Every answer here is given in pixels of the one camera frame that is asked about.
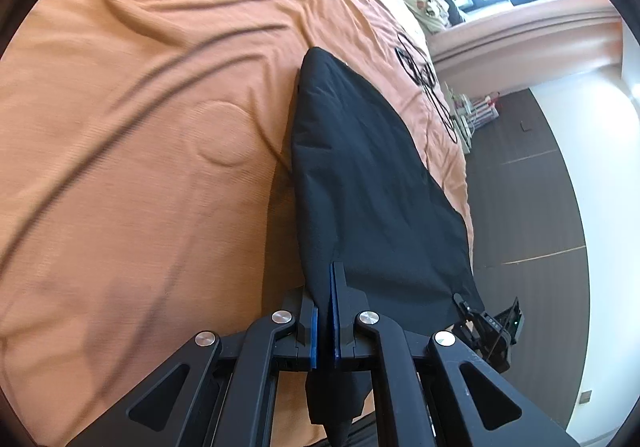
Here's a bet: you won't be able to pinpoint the cream nightstand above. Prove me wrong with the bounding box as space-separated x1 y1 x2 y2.
447 87 476 155

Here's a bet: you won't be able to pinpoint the orange blanket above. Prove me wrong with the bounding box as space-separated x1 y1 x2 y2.
0 0 473 447

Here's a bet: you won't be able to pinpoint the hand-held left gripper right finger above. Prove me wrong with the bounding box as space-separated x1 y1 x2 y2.
330 261 581 447

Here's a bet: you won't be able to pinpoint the pink curtain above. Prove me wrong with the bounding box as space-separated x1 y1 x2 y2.
430 0 626 92

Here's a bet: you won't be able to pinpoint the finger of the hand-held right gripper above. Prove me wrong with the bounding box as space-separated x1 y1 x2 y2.
452 293 483 328

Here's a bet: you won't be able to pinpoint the black pants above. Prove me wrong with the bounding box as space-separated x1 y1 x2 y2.
290 47 485 447

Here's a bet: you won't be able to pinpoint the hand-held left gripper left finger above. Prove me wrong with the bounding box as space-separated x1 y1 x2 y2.
65 289 321 447

